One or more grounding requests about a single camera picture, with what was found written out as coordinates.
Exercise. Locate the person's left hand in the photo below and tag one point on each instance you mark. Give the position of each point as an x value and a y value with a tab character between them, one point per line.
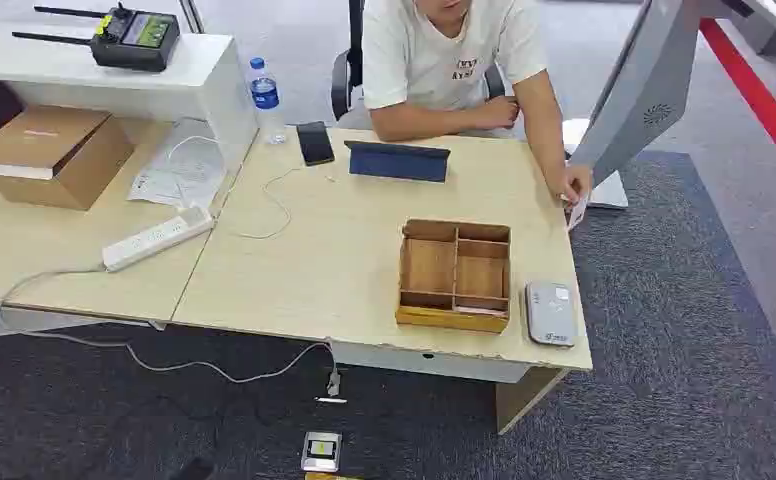
575	185

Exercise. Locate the person's right hand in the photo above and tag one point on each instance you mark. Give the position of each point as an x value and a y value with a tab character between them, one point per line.
499	111

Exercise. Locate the white card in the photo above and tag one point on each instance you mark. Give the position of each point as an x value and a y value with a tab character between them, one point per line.
577	213

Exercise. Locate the person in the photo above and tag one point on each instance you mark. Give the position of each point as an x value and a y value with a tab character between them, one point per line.
428	60

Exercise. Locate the grey kiosk stand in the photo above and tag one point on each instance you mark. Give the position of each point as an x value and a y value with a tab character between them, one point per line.
640	93

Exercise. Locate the blue tablet case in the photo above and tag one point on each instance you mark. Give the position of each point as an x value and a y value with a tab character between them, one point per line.
398	164

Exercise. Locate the grey card reader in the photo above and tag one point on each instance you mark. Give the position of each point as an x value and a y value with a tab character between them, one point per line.
550	314

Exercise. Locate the pale card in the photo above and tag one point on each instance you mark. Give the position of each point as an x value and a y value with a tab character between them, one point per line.
479	310

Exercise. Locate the black office chair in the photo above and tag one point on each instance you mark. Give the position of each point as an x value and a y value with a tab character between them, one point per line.
343	79

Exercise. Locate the wooden compartment box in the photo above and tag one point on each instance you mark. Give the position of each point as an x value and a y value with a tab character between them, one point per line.
428	265

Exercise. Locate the black smartphone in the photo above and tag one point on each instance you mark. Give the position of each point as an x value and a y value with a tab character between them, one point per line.
315	143

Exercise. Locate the wooden desk leg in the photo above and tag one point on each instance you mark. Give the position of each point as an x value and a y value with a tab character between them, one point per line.
524	397

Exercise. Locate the white desk apron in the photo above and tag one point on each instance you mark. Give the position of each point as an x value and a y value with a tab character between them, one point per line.
428	363

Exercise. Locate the clear water bottle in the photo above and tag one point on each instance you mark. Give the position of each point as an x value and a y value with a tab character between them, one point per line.
267	99

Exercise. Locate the clear plastic bag with papers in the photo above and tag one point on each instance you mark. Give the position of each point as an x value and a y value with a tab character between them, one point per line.
186	166

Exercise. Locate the metal pole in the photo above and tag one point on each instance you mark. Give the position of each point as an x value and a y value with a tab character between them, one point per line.
192	14

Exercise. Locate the white desk riser shelf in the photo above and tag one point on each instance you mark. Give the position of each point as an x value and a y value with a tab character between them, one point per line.
163	73

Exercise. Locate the white power strip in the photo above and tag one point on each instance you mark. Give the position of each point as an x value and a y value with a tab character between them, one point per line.
156	237

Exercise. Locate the silver floor socket box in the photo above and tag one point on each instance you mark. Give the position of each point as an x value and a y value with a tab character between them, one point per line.
321	451

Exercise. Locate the black remote controller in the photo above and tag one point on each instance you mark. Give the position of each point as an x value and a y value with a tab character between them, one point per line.
135	41

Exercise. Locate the yellow floor object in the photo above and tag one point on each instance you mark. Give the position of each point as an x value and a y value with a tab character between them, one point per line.
328	476

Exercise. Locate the brown cardboard box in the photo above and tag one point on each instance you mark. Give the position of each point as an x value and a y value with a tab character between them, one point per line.
50	156

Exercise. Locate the white board under desk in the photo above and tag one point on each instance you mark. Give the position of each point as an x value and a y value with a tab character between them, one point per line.
37	323

